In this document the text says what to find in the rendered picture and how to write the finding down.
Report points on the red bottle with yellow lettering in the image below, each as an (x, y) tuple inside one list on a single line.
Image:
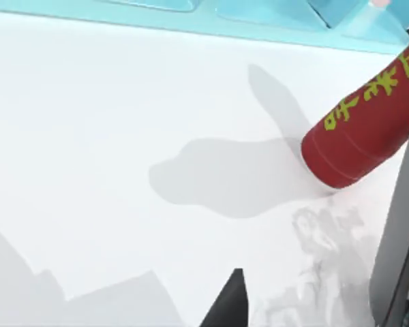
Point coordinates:
[(361, 136)]

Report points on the light blue rack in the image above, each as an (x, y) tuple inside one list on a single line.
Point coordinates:
[(259, 17)]

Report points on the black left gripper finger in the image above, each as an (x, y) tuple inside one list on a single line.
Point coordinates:
[(232, 303)]

